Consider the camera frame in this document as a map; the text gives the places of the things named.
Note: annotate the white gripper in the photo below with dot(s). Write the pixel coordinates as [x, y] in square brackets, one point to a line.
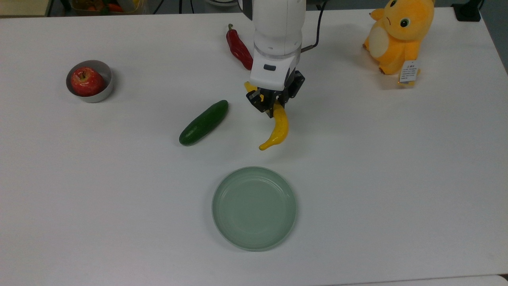
[274, 71]

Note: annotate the yellow toy banana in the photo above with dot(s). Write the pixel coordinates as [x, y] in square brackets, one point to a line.
[279, 127]

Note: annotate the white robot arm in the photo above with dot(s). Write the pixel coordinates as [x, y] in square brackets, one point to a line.
[278, 24]

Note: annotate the pale green plastic plate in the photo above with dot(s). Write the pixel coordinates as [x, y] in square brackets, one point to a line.
[254, 208]

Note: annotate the red toy chili pepper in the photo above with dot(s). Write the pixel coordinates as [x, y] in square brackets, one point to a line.
[238, 47]

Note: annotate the green toy cucumber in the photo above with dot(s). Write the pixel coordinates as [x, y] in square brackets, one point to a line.
[202, 123]

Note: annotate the orange plush toy with tag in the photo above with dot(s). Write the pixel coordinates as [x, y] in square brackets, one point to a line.
[397, 39]

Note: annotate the small grey round bowl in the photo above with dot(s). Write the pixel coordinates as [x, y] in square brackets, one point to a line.
[109, 85]

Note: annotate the red toy apple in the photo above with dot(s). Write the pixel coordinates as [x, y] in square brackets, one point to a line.
[87, 81]

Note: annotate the crate with toy vegetables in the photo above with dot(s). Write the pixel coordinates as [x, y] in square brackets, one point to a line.
[107, 6]

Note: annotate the black stand base block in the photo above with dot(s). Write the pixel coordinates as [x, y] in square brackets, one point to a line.
[467, 10]

